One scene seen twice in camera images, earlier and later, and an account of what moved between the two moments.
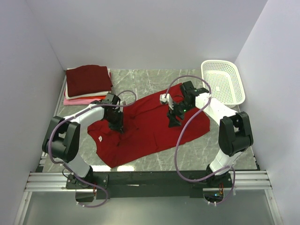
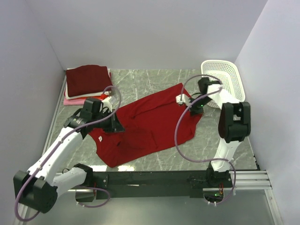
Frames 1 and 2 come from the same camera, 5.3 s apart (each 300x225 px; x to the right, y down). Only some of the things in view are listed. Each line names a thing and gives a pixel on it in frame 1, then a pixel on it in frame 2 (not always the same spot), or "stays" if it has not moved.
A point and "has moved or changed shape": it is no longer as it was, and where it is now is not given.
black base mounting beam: x=148 y=184 stays
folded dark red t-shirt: x=86 y=79 stays
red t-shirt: x=147 y=131 has moved or changed shape
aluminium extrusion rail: x=57 y=182 stays
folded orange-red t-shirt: x=95 y=97 stays
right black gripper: x=176 y=112 to x=195 y=108
